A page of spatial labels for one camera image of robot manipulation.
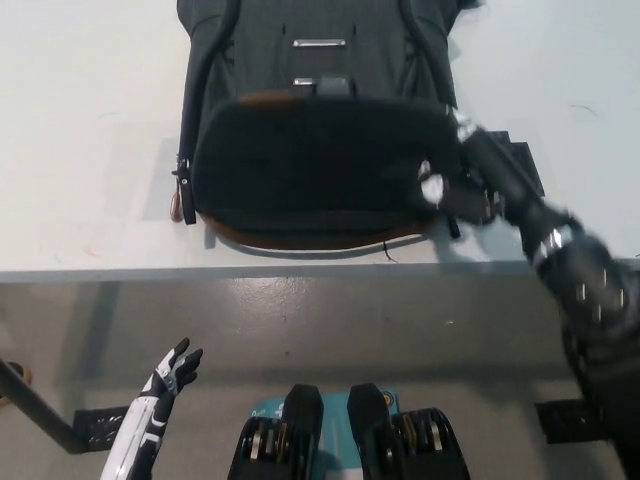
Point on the black tape patch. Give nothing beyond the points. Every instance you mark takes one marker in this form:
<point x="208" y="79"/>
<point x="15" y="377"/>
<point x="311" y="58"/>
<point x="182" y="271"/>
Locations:
<point x="525" y="160"/>

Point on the black table foot plate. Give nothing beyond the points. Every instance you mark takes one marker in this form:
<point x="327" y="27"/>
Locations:
<point x="102" y="425"/>
<point x="562" y="420"/>

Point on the short black thread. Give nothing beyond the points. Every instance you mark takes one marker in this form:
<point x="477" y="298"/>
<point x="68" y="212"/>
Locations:
<point x="387" y="254"/>

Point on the brown round object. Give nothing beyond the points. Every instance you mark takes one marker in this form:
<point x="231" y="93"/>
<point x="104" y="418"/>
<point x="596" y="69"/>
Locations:
<point x="17" y="372"/>

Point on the black metal table leg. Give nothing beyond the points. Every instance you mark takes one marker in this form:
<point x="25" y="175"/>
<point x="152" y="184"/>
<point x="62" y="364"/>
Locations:
<point x="35" y="407"/>

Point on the dark grey backpack brown trim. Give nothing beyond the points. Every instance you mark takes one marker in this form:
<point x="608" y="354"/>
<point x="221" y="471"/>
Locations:
<point x="310" y="160"/>

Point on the thin curved black thread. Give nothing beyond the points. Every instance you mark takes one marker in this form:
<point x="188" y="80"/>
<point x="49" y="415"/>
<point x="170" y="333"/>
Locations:
<point x="587" y="109"/>

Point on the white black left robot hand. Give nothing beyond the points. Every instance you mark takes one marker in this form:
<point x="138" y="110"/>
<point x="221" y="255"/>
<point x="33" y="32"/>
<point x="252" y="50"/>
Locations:
<point x="150" y="410"/>

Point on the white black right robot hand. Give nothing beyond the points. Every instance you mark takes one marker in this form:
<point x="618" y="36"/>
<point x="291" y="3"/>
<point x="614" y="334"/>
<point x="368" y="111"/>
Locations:
<point x="487" y="170"/>

